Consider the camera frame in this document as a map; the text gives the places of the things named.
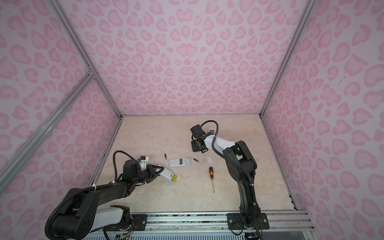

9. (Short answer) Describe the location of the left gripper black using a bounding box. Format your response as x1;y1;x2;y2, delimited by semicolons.
132;164;164;185

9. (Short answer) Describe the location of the red white remote control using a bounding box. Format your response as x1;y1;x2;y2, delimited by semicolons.
170;157;191;168

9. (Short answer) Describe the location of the orange black screwdriver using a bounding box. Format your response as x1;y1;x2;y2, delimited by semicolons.
209;166;215;193

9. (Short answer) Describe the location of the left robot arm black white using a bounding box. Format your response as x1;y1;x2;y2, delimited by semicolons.
45;160;165;240

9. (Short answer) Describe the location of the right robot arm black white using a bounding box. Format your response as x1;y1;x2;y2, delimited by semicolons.
191;125;261;228

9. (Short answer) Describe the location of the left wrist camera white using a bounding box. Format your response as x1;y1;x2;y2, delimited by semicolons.
137;156;150;170

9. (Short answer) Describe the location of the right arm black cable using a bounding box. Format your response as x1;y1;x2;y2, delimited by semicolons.
200;119;262;238

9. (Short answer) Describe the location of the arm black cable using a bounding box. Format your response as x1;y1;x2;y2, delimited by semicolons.
112;150;137;182
200;119;262;238

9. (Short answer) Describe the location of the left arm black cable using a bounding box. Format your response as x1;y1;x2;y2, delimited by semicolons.
112;150;137;182

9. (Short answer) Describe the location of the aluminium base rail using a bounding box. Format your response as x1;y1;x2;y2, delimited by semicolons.
56;210;319;240

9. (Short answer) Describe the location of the aluminium diagonal frame bar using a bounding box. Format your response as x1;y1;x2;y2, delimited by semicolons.
1;71;95;193

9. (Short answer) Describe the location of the aluminium right corner post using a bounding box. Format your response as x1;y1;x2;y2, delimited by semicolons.
259;0;319;119

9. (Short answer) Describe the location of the aluminium corner post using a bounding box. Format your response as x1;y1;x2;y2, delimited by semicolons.
259;0;319;119
47;0;123;120

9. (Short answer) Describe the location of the aluminium left corner post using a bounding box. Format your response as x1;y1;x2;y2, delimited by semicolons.
47;0;123;120

